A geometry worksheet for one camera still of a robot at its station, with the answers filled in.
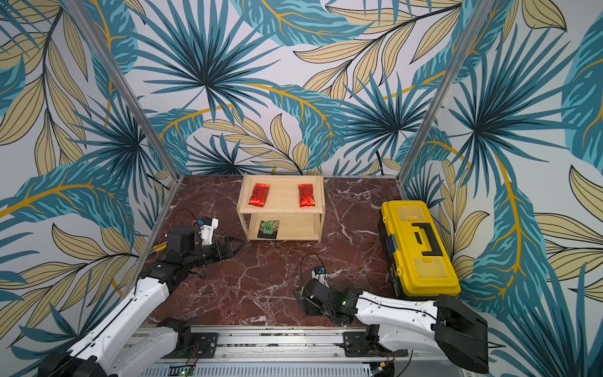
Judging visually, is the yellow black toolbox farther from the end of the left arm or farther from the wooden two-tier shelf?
the end of the left arm

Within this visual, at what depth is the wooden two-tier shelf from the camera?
834 mm

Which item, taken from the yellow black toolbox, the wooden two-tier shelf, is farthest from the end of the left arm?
the yellow black toolbox

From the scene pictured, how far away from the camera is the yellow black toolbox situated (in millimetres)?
726
